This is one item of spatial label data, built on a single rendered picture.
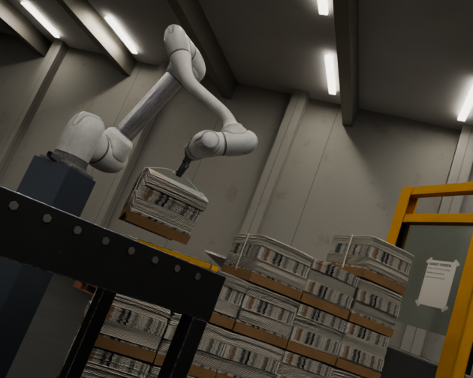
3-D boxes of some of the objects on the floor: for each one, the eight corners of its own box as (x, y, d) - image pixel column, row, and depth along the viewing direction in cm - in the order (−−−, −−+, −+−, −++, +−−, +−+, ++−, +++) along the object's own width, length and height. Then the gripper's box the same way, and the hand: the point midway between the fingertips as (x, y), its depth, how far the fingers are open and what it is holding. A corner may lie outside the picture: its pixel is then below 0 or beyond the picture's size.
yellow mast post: (318, 460, 274) (402, 186, 312) (330, 463, 277) (411, 191, 315) (327, 468, 265) (411, 185, 303) (338, 471, 268) (421, 190, 306)
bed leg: (30, 477, 142) (118, 274, 156) (35, 488, 137) (125, 278, 151) (12, 477, 138) (103, 269, 152) (16, 487, 134) (110, 273, 148)
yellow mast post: (394, 529, 213) (486, 178, 251) (408, 532, 216) (497, 185, 254) (408, 541, 204) (501, 177, 243) (422, 544, 207) (512, 184, 245)
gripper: (197, 122, 198) (183, 134, 218) (176, 172, 191) (164, 180, 210) (212, 130, 200) (197, 142, 220) (191, 179, 193) (178, 187, 213)
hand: (182, 160), depth 214 cm, fingers open, 14 cm apart
